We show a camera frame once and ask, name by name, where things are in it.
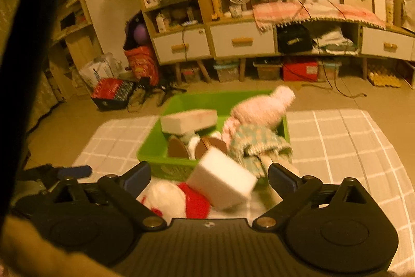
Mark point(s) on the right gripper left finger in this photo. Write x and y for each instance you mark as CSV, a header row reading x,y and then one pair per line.
x,y
122,192

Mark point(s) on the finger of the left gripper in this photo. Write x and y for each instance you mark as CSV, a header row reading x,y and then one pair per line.
x,y
78,172

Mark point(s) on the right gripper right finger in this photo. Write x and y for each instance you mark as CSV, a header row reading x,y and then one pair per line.
x,y
296,194

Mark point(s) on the santa plush toy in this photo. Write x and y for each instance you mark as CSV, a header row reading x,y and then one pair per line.
x,y
171,200

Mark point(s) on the checkered dress rabbit doll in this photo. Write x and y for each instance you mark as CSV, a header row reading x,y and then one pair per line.
x,y
255,147

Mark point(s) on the white sponge block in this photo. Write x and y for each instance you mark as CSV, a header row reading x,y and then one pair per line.
x,y
221,180

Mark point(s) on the pink plush rabbit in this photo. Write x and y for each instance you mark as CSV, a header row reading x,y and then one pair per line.
x,y
263,110

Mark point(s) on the pink stained sponge block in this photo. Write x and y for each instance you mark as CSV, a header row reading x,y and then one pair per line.
x,y
181,123

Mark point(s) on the green plastic bin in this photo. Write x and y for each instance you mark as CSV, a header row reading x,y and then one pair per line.
x,y
155,149

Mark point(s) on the grey checkered blanket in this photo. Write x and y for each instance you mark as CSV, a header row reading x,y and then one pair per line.
x,y
329,144

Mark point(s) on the red black box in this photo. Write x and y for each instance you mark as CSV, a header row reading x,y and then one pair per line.
x,y
112,94

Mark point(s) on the black tripod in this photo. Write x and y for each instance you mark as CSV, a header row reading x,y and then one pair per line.
x,y
164,89

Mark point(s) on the red box under cabinet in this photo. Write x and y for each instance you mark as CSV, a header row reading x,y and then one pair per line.
x,y
300,69

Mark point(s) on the orange snack bag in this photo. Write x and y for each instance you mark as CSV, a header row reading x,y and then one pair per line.
x,y
143,63

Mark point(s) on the egg carton tray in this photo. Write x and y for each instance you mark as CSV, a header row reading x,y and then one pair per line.
x,y
381,76

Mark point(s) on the black bag in cabinet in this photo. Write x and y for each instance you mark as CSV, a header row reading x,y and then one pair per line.
x,y
293,38

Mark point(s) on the long tv cabinet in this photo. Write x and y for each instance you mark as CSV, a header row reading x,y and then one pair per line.
x,y
243,39

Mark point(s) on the pink table runner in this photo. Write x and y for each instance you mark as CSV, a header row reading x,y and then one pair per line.
x,y
283,14

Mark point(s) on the wooden shelf cabinet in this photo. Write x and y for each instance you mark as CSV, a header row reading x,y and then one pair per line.
x,y
178,29

